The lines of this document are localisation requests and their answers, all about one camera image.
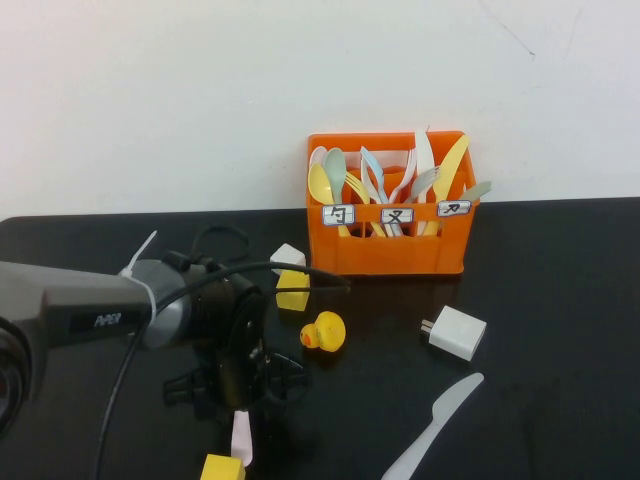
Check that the grey plastic fork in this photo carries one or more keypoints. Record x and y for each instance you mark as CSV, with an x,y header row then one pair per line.
x,y
422,182

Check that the yellow foam cube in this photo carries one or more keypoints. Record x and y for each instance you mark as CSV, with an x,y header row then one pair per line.
x,y
292,300
222,470

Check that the white spoon character label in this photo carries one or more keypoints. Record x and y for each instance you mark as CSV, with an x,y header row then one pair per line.
x,y
339,215

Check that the pale pink plastic fork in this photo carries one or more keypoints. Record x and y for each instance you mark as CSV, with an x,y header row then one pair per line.
x,y
407,172

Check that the white power adapter plug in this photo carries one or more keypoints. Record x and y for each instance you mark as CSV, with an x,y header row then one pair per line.
x,y
457,332

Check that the grey plastic knife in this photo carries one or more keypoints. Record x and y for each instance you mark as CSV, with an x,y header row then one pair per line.
x,y
440,407

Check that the green plastic spoon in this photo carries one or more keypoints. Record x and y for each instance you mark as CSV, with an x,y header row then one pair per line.
x,y
335,167

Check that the white fork character label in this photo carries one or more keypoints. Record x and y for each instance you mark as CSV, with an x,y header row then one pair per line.
x,y
397,216

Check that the yellow plastic knife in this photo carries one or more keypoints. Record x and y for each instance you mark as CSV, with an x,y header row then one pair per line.
x,y
452,160

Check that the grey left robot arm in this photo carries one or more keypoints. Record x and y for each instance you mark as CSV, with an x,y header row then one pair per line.
x,y
75,305

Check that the grey-green plastic knife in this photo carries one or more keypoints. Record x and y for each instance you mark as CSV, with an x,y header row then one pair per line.
x,y
477,190

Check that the orange plastic cutlery holder crate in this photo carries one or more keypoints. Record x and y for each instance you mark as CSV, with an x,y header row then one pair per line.
x,y
390,255

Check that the yellow plastic spoon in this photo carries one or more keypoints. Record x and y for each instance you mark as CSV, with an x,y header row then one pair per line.
x,y
319,185

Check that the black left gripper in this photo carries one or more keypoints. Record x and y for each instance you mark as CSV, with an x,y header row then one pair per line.
x,y
240,370

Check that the white foam cube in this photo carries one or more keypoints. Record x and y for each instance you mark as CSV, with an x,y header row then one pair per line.
x,y
289,254

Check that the yellow plastic fork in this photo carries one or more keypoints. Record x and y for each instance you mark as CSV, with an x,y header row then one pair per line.
x,y
356,186

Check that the yellow rubber duck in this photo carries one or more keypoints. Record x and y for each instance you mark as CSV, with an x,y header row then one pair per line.
x,y
327,330

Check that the blue plastic fork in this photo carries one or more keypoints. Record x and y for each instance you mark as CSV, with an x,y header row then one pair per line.
x,y
372,165

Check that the white plastic knife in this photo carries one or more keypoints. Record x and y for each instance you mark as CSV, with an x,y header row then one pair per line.
x,y
424,160

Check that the white knife character label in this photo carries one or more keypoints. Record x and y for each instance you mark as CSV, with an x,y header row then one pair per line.
x,y
454,208

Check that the white zip tie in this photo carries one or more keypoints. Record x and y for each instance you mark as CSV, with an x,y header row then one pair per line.
x,y
145,250

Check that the pale pink plastic spoon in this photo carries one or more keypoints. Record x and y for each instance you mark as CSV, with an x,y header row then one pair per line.
x,y
316,156

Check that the pink plastic knife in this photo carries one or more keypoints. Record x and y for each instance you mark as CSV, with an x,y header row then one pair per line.
x,y
242,435

